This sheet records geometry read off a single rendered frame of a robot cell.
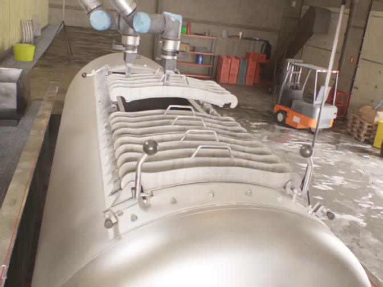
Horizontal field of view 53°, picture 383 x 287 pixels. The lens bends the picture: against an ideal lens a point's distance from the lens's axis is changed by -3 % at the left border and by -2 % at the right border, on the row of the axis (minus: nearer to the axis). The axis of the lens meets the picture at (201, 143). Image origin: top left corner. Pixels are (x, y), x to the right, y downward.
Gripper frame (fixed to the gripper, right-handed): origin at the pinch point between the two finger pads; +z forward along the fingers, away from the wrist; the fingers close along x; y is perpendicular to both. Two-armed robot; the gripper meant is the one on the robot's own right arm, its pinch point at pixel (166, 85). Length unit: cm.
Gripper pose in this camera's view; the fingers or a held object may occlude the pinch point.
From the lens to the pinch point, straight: 194.9
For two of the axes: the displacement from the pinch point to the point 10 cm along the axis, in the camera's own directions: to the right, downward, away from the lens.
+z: -1.2, 9.4, 3.2
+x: 2.7, 3.4, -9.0
